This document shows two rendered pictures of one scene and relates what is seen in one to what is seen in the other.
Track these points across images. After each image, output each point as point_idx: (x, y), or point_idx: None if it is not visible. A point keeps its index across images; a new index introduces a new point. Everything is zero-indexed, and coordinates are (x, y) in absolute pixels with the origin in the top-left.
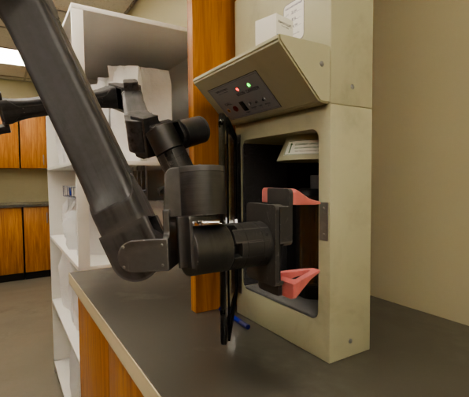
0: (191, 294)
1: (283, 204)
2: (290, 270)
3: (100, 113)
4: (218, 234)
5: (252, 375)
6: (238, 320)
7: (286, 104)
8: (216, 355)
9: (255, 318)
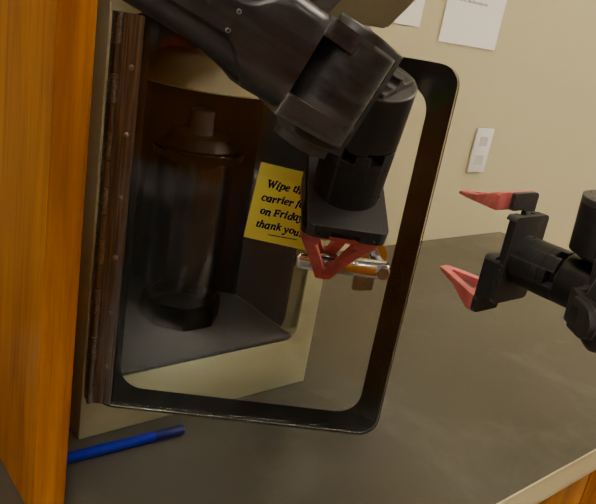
0: (37, 480)
1: (529, 209)
2: (457, 278)
3: None
4: None
5: (349, 444)
6: (154, 435)
7: (341, 12)
8: (295, 476)
9: (148, 414)
